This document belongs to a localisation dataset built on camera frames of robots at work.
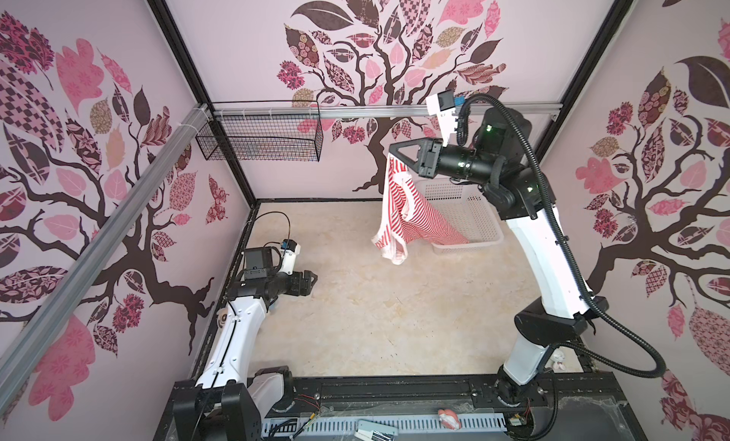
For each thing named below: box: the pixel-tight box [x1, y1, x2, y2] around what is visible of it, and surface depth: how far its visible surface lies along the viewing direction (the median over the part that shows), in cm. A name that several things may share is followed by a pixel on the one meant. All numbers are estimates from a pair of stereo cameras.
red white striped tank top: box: [371, 153, 470, 266], surface depth 65 cm
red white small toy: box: [438, 408, 462, 431], surface depth 67 cm
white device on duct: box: [353, 418, 399, 441], surface depth 68 cm
